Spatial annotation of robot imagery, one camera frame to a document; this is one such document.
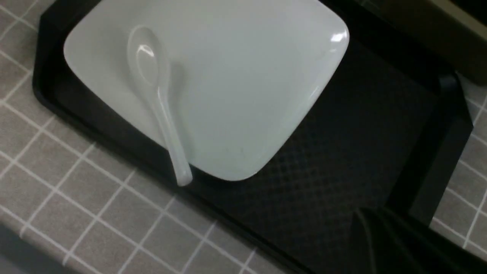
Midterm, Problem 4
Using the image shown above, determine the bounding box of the large white square plate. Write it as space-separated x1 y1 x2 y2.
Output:
63 0 351 182

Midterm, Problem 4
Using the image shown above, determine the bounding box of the black serving tray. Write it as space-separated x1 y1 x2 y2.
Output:
33 0 473 274

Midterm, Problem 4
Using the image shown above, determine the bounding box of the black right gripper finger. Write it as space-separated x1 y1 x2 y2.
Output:
348 207 487 274

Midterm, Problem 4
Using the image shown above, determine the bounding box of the white soup spoon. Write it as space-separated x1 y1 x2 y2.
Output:
126 25 193 186

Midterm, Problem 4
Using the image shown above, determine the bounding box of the grey checked tablecloth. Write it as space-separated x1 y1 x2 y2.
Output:
1 0 286 274

